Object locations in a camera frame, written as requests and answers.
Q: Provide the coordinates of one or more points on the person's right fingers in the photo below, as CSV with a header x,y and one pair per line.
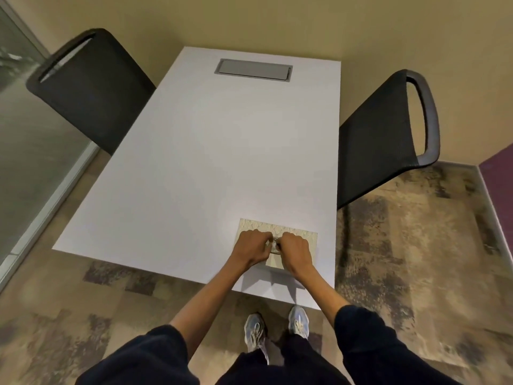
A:
x,y
284,243

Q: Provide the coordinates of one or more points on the dark trousers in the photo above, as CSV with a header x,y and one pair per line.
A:
x,y
304,366

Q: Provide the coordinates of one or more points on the grey left sneaker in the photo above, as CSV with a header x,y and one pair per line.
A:
x,y
255,331

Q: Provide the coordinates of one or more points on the glass partition with white frame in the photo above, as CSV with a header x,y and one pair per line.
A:
x,y
28,164

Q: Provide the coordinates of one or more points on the person's right forearm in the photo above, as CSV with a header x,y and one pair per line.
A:
x,y
318,294

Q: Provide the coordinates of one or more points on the person's left hand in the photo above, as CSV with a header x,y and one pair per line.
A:
x,y
249,249

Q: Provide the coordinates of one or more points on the person's left forearm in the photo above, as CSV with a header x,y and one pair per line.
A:
x,y
212,298

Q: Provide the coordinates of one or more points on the person's right hand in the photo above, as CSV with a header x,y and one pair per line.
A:
x,y
297,254

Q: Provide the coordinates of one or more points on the grey sneaker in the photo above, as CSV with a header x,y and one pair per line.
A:
x,y
255,331
299,321

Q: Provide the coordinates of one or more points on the person's left fingers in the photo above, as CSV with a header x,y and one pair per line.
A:
x,y
266,241

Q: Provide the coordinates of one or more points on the dark long-sleeved top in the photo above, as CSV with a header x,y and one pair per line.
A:
x,y
376,348

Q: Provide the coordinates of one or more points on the grey right sneaker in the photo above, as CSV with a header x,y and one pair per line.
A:
x,y
299,321

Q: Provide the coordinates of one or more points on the black mesh chair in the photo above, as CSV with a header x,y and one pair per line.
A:
x,y
380,140
94,88

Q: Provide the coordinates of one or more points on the beige patterned sheet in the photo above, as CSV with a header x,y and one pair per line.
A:
x,y
304,238

